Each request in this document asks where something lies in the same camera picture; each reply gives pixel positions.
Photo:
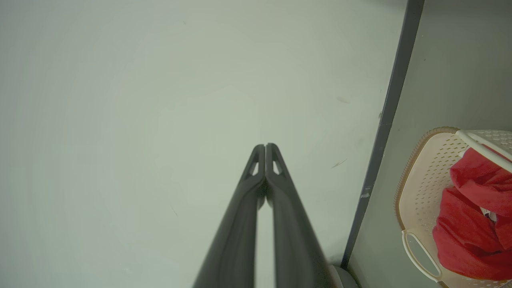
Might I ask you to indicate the red cloth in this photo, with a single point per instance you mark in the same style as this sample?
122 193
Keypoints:
464 244
480 180

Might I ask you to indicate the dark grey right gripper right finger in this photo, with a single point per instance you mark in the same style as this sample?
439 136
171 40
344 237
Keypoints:
296 244

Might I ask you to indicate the cream perforated laundry basket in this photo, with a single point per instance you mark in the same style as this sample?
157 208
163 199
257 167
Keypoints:
420 200

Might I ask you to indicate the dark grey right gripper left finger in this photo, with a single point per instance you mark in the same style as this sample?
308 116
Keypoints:
236 240

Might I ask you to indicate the black baseboard strip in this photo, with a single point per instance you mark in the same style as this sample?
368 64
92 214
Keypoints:
390 104

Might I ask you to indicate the white cloth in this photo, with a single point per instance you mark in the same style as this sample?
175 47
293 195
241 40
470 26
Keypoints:
490 215

